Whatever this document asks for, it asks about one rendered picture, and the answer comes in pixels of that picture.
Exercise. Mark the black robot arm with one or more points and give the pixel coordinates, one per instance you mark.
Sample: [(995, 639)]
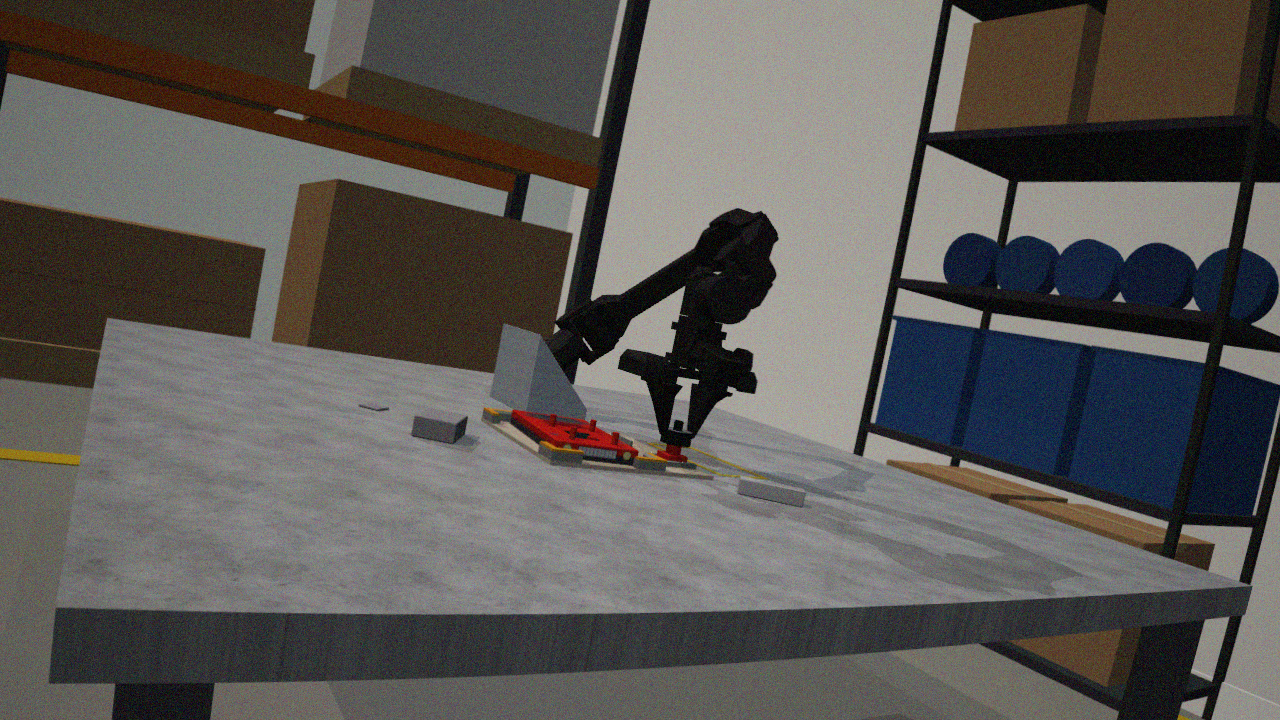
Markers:
[(738, 244)]

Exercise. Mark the black wheel with grey hub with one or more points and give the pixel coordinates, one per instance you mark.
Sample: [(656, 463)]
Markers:
[(677, 438)]

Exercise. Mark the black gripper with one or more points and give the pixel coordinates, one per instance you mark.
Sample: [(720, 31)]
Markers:
[(661, 373)]

